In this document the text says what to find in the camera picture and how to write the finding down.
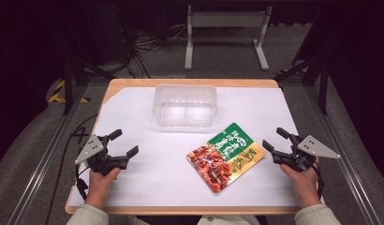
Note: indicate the aluminium rail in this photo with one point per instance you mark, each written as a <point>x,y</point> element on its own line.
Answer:
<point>43,175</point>
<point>343,156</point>

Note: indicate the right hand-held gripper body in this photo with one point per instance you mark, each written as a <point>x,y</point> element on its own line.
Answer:
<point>315,147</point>

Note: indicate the white metal stand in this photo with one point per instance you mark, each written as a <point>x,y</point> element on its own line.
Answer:
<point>226,19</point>

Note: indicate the white paper sheet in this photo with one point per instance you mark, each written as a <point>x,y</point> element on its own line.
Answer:
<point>162,175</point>

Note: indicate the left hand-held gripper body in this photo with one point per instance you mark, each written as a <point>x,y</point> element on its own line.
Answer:
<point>92,149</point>

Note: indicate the red and green snack packet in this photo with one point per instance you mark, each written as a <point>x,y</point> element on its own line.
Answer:
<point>223,159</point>

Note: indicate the person's right hand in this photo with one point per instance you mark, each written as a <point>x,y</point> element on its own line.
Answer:
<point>305,186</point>

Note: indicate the yellow and black hazard tape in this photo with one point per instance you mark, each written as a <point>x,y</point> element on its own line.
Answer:
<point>57,93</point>

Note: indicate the person's left hand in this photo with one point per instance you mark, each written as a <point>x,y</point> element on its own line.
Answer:
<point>99,187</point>

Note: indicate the clear plastic container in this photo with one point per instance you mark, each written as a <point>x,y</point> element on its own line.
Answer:
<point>184,104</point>

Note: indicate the black metal stand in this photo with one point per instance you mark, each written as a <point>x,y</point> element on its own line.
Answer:
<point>322,84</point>
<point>67,84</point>

